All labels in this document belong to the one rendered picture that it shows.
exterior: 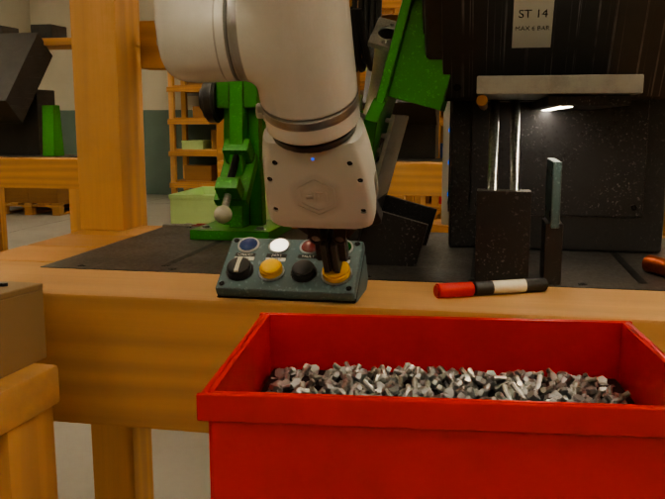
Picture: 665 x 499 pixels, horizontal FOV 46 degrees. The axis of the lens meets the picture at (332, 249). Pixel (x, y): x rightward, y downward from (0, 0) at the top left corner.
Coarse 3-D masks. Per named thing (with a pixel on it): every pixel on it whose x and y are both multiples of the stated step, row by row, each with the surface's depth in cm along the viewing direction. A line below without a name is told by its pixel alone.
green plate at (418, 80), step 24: (408, 0) 97; (408, 24) 98; (408, 48) 99; (384, 72) 99; (408, 72) 99; (432, 72) 99; (384, 96) 99; (408, 96) 100; (432, 96) 99; (384, 120) 104
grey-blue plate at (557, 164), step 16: (560, 176) 88; (560, 192) 88; (544, 224) 91; (560, 224) 90; (544, 240) 90; (560, 240) 90; (544, 256) 91; (560, 256) 90; (544, 272) 91; (560, 272) 91
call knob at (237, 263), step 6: (234, 258) 84; (240, 258) 84; (246, 258) 84; (228, 264) 84; (234, 264) 84; (240, 264) 83; (246, 264) 83; (228, 270) 84; (234, 270) 83; (240, 270) 83; (246, 270) 83; (234, 276) 83; (240, 276) 83
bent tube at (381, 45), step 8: (376, 24) 107; (384, 24) 107; (392, 24) 108; (376, 32) 107; (384, 32) 108; (392, 32) 108; (376, 40) 106; (384, 40) 106; (376, 48) 106; (384, 48) 105; (376, 56) 109; (384, 56) 108; (376, 64) 110; (384, 64) 109; (376, 72) 111; (376, 80) 112; (376, 88) 113; (368, 96) 114; (368, 104) 114
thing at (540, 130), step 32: (480, 128) 114; (544, 128) 112; (576, 128) 111; (608, 128) 110; (640, 128) 110; (480, 160) 114; (544, 160) 113; (576, 160) 112; (608, 160) 111; (640, 160) 110; (448, 192) 118; (544, 192) 113; (576, 192) 113; (608, 192) 112; (640, 192) 111; (576, 224) 114; (608, 224) 113; (640, 224) 112
